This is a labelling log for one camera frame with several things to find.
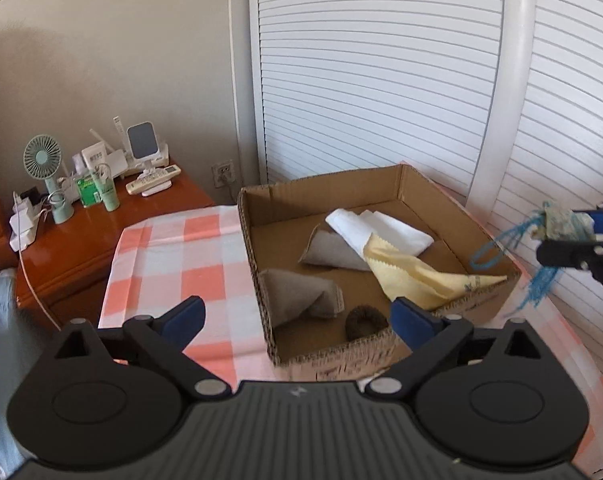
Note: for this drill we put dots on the grey cloth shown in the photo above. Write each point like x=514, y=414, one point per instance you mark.
x=296, y=295
x=331, y=255

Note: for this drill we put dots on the green box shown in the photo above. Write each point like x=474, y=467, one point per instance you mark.
x=87, y=190

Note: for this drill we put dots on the small standing mirror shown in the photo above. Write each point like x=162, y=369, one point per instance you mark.
x=142, y=140

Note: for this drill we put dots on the wooden nightstand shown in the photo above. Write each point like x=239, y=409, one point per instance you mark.
x=131, y=220

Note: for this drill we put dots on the pale green tube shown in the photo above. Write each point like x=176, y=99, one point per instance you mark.
x=109, y=192

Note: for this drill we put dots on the white charger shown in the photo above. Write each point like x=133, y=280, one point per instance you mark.
x=24, y=222

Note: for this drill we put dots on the cardboard box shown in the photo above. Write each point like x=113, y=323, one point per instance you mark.
x=331, y=192

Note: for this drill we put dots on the white louvered closet door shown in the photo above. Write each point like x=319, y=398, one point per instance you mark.
x=571, y=110
x=371, y=70

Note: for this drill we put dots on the white card box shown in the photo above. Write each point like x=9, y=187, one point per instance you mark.
x=94, y=157

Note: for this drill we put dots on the yellow cleaning cloth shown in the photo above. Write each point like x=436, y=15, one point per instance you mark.
x=411, y=275

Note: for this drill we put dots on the white towel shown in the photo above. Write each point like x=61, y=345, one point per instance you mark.
x=381, y=232

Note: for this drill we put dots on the pink checked tablecloth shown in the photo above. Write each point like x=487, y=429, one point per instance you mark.
x=171, y=260

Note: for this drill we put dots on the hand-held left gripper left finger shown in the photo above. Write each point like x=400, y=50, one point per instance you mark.
x=186, y=317

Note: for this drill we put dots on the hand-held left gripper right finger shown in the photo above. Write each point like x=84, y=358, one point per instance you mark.
x=406, y=325

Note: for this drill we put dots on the green desk fan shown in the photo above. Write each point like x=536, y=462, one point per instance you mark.
x=42, y=157

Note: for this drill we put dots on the white router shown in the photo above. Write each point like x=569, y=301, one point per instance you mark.
x=114, y=162

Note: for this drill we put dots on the dark brown scrunchie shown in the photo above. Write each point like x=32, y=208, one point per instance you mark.
x=364, y=322

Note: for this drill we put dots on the blue-green fringed cloth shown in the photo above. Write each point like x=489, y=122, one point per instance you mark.
x=561, y=225

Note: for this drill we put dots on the white remote control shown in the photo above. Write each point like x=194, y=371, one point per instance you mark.
x=151, y=180

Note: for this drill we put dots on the blue bedding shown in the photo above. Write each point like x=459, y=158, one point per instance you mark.
x=1, y=335

